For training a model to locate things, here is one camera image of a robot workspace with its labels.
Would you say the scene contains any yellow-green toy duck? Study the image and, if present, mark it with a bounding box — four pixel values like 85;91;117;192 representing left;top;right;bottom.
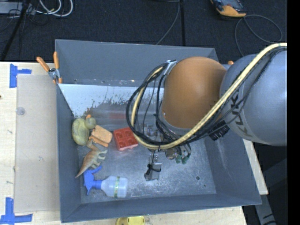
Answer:
71;114;97;147

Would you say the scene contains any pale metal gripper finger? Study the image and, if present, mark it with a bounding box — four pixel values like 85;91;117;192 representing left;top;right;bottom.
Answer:
143;149;163;181
145;123;159;138

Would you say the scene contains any grey metal bin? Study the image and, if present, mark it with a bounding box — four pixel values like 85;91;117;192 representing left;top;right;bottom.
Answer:
54;39;263;224

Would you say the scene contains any pale flat board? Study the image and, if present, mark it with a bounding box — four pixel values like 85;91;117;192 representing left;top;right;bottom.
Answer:
13;75;60;213

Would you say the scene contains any red toy brick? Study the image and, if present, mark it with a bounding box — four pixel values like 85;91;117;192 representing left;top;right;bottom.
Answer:
113;127;139;152

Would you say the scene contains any black cylinder on white bracket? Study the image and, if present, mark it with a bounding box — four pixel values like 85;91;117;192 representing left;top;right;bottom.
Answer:
208;120;230;141

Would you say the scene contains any blue-headed clear spray bottle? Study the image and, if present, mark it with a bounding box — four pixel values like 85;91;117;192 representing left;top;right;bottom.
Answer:
82;165;128;199

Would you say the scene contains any brown toy dinosaur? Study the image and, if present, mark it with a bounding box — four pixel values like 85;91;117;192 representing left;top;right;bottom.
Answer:
75;139;109;179

